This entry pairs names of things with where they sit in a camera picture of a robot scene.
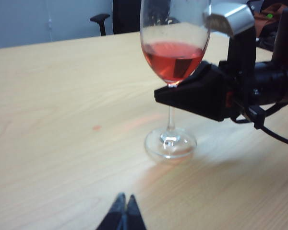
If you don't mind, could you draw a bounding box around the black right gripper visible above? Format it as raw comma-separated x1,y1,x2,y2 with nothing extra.
154,28,288,129

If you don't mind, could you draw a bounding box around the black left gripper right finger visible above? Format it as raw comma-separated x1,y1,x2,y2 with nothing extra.
126,194,147,230

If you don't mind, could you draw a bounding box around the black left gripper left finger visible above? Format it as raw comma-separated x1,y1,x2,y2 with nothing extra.
96,192,127,230

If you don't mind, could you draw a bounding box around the clear goblet with red liquid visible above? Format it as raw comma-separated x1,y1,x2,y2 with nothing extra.
139,0,212,161

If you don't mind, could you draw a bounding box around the orange brown fabric bag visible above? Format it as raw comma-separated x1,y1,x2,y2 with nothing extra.
253,4,283,38

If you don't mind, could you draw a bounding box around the black office chair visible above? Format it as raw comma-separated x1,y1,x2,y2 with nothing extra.
90,0,142,36

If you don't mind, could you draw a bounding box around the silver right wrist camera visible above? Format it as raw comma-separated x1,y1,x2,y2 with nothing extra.
203,2,256,38

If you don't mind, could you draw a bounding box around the black cable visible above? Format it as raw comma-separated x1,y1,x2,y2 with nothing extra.
237,103,288,147

